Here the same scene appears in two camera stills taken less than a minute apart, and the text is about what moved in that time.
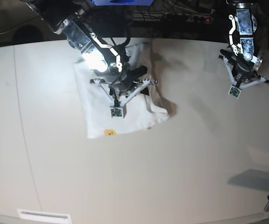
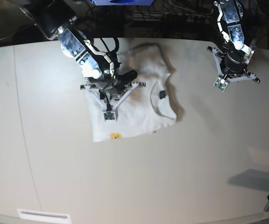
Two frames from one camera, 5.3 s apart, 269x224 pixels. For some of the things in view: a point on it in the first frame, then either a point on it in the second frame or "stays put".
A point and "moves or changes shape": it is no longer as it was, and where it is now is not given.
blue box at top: (121, 2) stays put
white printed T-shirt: (144, 112) moves or changes shape
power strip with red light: (185, 18) stays put
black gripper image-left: (125, 84) -> (110, 85)
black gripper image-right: (241, 68) -> (233, 62)
